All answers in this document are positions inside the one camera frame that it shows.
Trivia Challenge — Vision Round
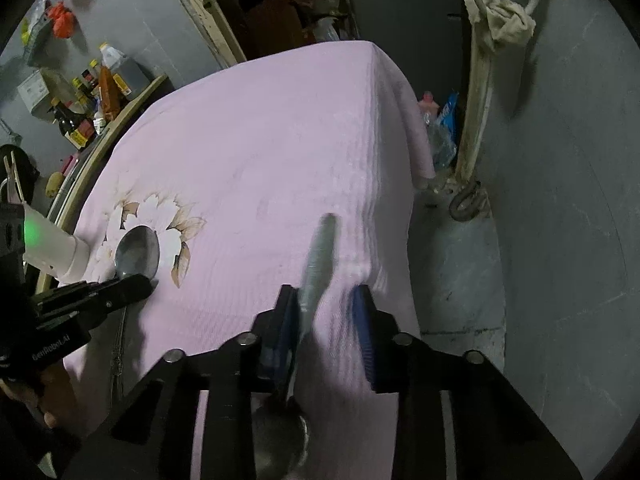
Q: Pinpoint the dark grey cabinet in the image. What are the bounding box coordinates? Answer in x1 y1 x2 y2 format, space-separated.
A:
352 0 465 104

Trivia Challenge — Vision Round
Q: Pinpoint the large steel spoon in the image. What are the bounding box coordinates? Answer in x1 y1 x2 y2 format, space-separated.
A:
110 224 160 405

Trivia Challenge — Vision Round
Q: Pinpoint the person's left hand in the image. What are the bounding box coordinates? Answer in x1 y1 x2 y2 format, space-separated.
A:
1 361 82 434

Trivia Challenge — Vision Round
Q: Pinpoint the red plastic bag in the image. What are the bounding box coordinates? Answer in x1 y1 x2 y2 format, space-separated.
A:
47 1 76 39

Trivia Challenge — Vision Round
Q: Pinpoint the pink floral table cloth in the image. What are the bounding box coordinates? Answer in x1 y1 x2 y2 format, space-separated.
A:
65 41 434 479

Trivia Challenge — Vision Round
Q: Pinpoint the grey wall basket shelf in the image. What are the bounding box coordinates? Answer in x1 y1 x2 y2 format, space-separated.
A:
21 14 53 66

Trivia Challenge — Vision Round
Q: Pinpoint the large vinegar jug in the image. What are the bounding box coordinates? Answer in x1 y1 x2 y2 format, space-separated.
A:
99 42 150 101

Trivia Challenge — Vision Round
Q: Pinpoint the wooden door frame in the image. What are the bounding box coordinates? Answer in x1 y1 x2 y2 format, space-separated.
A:
150 0 501 187

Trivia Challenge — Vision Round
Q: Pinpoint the yellow loofah sponge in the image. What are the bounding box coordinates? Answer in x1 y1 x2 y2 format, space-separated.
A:
44 171 65 200

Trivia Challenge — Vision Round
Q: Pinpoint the white plastic utensil caddy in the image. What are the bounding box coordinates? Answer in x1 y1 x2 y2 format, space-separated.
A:
2 146 89 284

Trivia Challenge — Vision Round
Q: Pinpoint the brown spice pouch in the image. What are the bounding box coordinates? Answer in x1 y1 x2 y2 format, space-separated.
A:
99 65 120 122

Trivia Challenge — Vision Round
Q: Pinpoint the dark soy sauce bottle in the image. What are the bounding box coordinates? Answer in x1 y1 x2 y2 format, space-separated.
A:
50 98 96 152

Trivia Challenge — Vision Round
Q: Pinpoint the white paper box on wall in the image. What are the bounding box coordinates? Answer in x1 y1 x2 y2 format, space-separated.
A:
17 70 51 116

